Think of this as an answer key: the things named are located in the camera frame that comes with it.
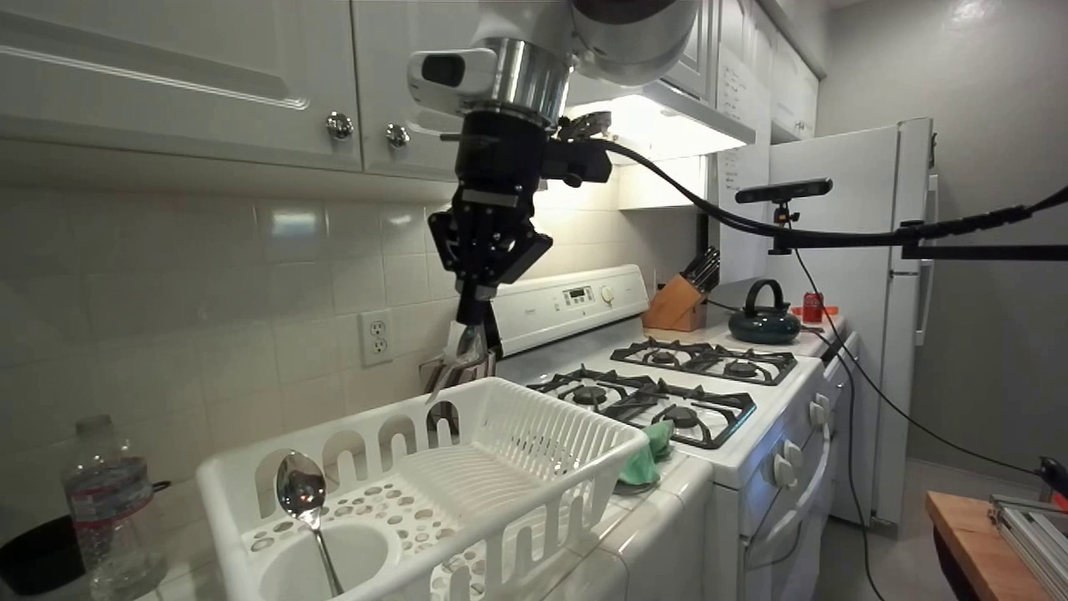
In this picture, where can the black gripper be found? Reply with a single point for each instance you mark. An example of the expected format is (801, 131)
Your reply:
(500, 161)

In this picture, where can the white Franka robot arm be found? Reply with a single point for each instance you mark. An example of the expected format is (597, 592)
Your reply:
(635, 35)

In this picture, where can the white plastic dish rack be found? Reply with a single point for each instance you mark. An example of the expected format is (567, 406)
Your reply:
(535, 445)

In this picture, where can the silver cabinet knob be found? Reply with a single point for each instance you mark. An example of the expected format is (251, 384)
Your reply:
(337, 126)
(396, 136)

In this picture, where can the wooden knife block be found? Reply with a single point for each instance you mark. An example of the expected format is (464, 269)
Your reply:
(670, 306)

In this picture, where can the white range hood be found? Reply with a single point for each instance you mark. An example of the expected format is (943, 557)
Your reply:
(669, 118)

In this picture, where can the green cloth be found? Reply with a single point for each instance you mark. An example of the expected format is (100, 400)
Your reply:
(644, 454)

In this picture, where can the black kettle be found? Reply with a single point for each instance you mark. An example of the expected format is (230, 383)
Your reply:
(765, 319)

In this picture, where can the red can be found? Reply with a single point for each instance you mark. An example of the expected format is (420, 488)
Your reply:
(811, 309)

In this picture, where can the white gas stove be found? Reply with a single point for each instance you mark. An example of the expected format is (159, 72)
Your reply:
(769, 488)

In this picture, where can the white refrigerator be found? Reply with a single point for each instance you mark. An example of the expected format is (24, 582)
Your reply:
(867, 334)

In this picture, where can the clear plastic water bottle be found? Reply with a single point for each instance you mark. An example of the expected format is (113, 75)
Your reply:
(109, 503)

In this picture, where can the black pan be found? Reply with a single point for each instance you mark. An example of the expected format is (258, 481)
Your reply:
(39, 557)

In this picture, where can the wooden table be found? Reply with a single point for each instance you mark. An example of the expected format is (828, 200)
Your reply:
(967, 545)

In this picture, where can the white wall outlet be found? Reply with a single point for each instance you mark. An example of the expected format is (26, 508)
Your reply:
(378, 339)

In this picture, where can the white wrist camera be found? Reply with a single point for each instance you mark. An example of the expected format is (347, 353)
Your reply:
(450, 72)

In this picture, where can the black exterior camera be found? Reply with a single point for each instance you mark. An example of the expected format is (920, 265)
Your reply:
(784, 193)

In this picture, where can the white upper wall cabinets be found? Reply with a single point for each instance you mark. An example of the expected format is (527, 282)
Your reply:
(169, 67)

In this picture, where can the black camera mount rod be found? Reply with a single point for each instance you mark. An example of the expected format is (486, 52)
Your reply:
(1003, 250)

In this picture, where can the metal base plate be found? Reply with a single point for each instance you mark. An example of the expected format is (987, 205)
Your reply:
(1040, 538)

